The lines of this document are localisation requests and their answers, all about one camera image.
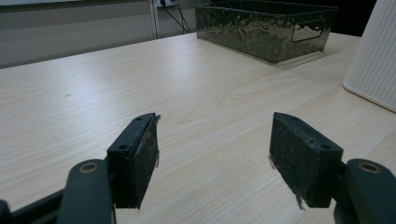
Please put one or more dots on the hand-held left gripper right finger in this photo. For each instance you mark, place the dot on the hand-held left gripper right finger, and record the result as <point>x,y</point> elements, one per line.
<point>299,161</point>

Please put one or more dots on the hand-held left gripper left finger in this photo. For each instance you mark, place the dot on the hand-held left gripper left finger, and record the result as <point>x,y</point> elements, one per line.
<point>132,161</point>

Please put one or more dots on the white ribbed container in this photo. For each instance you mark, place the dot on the white ribbed container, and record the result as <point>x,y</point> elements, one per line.
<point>375,59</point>

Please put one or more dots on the mottled green metal box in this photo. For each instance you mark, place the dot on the mottled green metal box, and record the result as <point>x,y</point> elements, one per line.
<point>261,34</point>

